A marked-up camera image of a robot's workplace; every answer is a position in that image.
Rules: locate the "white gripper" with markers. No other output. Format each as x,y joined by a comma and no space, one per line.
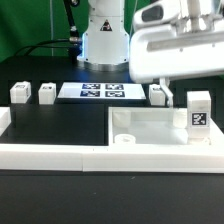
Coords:
177,39

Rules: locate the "white square table top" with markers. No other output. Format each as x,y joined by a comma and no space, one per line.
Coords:
160,131

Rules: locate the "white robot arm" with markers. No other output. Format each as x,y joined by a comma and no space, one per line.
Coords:
105,44

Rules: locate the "white marker sheet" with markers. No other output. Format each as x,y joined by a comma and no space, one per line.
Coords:
113,91

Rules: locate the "white U-shaped fence wall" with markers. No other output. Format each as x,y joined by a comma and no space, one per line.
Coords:
100,159

